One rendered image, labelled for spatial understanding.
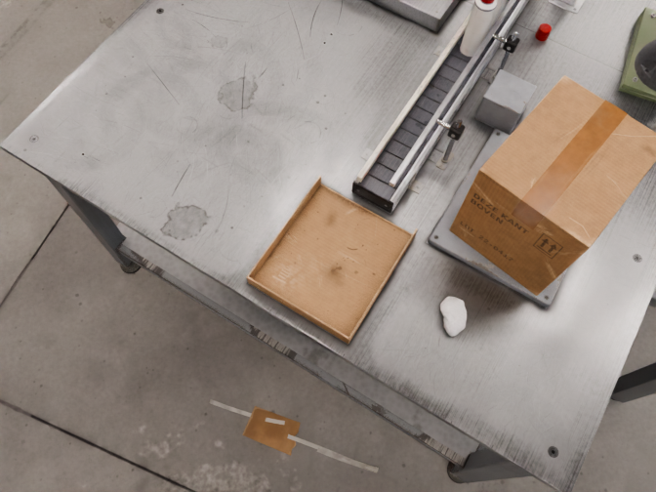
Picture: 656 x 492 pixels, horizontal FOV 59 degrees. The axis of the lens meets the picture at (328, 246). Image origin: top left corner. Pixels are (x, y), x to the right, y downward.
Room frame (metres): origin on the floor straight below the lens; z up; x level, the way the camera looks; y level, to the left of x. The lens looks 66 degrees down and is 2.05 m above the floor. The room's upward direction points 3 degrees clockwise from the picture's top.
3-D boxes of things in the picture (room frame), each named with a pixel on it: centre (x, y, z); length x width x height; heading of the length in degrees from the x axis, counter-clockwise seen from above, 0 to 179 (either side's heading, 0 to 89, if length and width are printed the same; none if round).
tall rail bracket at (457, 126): (0.79, -0.26, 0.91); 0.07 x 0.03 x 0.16; 61
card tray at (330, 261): (0.50, -0.01, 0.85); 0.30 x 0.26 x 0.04; 151
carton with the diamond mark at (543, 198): (0.62, -0.46, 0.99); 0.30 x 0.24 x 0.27; 141
